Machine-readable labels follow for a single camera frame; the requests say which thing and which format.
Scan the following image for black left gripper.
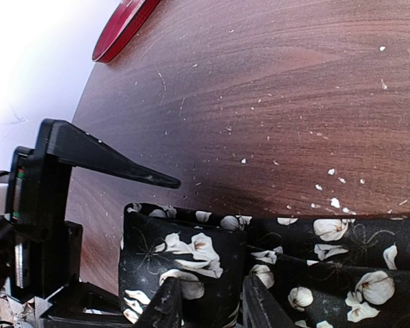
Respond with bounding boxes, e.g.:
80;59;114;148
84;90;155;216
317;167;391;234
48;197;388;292
0;119;181;327

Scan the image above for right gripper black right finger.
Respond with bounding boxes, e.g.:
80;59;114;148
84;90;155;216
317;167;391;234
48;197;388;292
243;275;294;328

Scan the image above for dark red round tray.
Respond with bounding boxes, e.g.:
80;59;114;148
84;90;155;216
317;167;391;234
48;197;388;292
92;0;160;64

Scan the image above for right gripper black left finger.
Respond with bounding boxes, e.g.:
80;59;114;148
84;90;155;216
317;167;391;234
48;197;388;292
141;277;182;328

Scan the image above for black skull pattern tie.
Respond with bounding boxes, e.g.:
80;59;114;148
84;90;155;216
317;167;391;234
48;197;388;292
118;203;410;327

